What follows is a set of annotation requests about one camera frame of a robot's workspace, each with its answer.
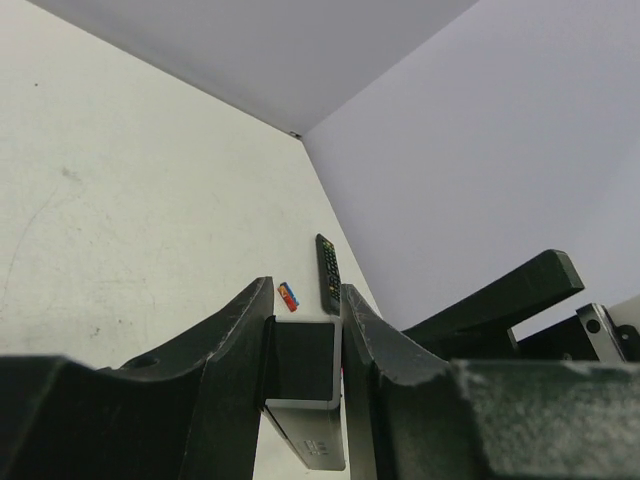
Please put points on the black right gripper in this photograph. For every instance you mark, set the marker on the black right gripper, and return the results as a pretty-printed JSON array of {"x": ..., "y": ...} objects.
[{"x": 593, "y": 333}]

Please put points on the black tv remote control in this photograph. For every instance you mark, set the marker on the black tv remote control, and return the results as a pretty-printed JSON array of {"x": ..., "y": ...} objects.
[{"x": 329, "y": 276}]

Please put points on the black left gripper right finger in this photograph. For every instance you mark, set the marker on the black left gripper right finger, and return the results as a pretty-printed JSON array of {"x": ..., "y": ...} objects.
[{"x": 411, "y": 415}]

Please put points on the blue AAA battery right pair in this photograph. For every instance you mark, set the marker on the blue AAA battery right pair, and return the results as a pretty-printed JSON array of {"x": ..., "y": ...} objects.
[{"x": 290, "y": 293}]

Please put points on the white remote control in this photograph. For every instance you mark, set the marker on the white remote control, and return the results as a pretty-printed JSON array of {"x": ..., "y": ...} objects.
[{"x": 301, "y": 388}]

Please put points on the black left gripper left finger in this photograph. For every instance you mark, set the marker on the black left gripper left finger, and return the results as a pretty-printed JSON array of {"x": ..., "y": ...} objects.
[{"x": 187, "y": 409}]

